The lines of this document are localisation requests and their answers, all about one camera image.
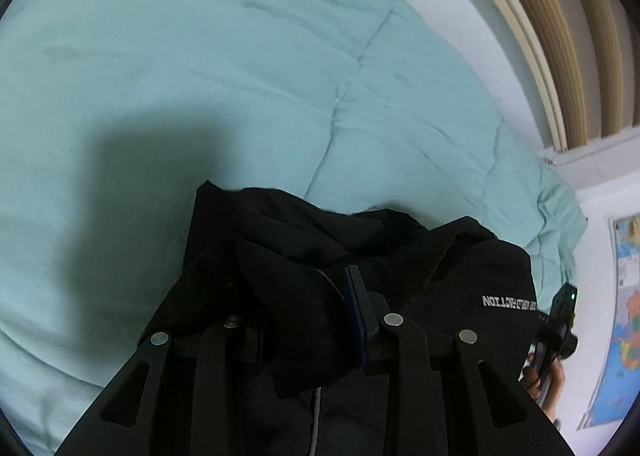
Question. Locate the wall map poster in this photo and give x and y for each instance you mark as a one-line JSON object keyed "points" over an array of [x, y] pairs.
{"points": [[625, 316]]}

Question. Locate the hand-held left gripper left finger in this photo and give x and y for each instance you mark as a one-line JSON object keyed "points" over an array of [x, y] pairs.
{"points": [[215, 361]]}

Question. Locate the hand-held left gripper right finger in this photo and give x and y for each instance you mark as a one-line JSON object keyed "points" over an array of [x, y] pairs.
{"points": [[356, 316]]}

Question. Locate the person's right hand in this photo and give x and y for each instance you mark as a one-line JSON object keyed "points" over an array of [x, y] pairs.
{"points": [[547, 386]]}

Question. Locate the teal quilted blanket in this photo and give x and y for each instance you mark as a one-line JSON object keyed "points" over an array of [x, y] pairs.
{"points": [[225, 61]]}

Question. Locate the striped wooden headboard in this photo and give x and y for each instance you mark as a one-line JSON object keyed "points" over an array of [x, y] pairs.
{"points": [[560, 11]]}

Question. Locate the black hooded jacket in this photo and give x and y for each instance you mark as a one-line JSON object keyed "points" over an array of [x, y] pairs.
{"points": [[300, 236]]}

